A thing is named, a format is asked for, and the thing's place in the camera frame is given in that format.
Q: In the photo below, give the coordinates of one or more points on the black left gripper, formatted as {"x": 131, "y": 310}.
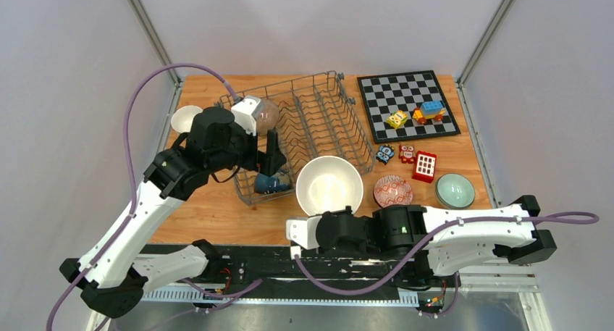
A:
{"x": 267, "y": 163}

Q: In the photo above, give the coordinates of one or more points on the beige bowl with flower sprig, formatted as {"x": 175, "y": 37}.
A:
{"x": 182, "y": 119}

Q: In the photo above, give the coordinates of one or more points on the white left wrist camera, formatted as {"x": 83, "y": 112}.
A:
{"x": 246, "y": 112}

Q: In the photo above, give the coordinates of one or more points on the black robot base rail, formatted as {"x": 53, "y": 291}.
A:
{"x": 283, "y": 279}

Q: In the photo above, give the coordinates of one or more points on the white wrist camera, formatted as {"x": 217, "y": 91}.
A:
{"x": 246, "y": 112}
{"x": 301, "y": 231}

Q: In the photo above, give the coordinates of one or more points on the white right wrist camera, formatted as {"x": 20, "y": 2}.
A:
{"x": 301, "y": 231}

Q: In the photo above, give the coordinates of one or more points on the yellow owl toy block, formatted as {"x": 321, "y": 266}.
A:
{"x": 397, "y": 119}

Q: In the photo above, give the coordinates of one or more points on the red toy house block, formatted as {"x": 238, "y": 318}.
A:
{"x": 424, "y": 167}

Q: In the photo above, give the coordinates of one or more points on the red owl toy block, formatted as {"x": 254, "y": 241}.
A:
{"x": 407, "y": 154}

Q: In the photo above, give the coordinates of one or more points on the dark blue floral bowl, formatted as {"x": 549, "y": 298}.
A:
{"x": 272, "y": 184}

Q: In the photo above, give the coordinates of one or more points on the mint green leaf bowl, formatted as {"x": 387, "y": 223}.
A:
{"x": 455, "y": 191}

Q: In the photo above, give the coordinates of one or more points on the black white chessboard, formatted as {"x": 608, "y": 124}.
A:
{"x": 384, "y": 95}

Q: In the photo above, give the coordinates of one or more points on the grey wire dish rack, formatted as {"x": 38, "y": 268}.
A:
{"x": 317, "y": 117}

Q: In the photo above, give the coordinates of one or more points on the toy brick car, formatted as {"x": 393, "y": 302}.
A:
{"x": 429, "y": 110}

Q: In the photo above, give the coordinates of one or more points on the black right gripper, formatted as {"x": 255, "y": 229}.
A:
{"x": 345, "y": 212}

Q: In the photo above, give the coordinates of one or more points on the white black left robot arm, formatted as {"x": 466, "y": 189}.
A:
{"x": 110, "y": 280}

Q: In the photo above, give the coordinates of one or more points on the black blue owl block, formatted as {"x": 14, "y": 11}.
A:
{"x": 385, "y": 153}

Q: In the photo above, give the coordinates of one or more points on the teal bowl with orange flower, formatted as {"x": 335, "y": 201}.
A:
{"x": 328, "y": 183}

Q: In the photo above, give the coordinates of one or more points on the blue white zigzag bowl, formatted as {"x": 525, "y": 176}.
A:
{"x": 392, "y": 190}

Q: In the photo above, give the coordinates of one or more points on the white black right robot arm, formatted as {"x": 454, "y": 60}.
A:
{"x": 461, "y": 237}

